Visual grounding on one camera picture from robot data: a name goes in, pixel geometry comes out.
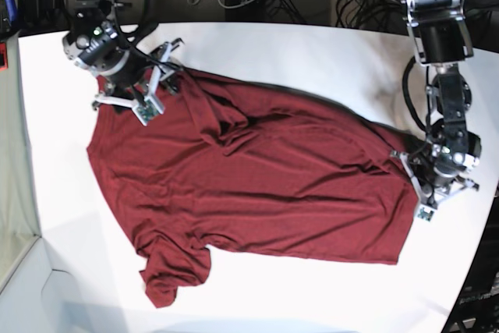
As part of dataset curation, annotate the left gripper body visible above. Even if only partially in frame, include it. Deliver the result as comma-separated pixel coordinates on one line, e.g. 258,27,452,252
391,150,480,212

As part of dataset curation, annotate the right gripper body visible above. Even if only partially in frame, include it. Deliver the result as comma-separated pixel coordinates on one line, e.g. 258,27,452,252
92,38,183,112

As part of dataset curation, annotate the dark red t-shirt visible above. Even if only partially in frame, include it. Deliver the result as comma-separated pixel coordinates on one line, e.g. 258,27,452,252
87,70,417,308

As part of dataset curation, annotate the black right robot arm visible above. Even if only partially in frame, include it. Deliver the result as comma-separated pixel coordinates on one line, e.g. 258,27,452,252
62,0,182,124

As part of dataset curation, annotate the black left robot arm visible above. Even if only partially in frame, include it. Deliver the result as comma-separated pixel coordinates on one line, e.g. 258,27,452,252
392,0,482,221

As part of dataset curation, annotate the green cloth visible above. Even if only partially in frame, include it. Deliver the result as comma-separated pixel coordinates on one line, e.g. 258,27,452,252
1,37,40,278

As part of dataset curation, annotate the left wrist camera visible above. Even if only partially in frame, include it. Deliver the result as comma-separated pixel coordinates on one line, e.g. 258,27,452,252
415,205,436,222

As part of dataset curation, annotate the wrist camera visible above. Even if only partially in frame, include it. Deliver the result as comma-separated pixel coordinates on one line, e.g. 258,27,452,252
415,205,436,222
132,101,165,126

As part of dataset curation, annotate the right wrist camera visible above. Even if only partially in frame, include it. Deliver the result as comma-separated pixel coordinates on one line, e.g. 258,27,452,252
132,101,165,126

